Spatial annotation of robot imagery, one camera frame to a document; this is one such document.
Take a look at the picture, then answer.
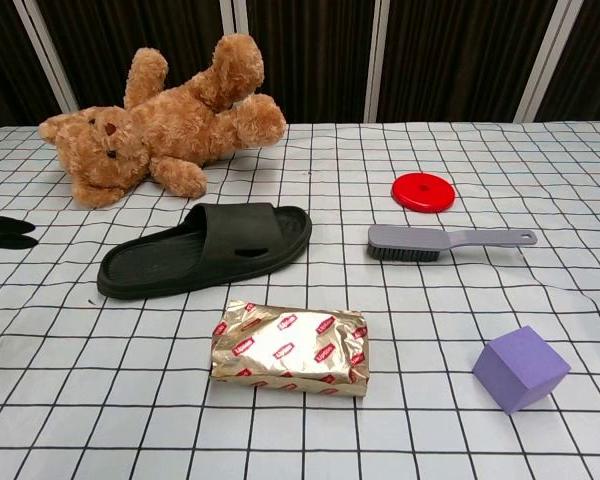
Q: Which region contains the grey cleaning brush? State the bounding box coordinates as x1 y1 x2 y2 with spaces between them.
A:
367 223 539 263

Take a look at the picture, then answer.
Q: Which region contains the red plastic disc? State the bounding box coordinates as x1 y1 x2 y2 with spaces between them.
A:
391 172 458 214

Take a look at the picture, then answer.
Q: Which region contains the brown teddy bear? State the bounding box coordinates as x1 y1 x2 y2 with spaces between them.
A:
38 33 288 210

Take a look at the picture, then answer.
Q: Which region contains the black rubber slipper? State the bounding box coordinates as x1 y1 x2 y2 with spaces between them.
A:
97 202 314 301

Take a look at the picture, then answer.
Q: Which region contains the black folding partition screen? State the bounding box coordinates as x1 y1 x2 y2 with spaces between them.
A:
0 0 600 136

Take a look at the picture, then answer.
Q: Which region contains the white checked tablecloth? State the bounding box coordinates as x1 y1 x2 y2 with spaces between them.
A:
0 119 600 480

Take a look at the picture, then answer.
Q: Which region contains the purple foam cube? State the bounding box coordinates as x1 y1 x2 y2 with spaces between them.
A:
472 325 571 416

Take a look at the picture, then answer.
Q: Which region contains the gold foil tea packet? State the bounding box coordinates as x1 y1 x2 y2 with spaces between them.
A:
209 299 370 400

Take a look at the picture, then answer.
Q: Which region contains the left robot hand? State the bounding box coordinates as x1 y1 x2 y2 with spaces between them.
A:
0 213 39 253

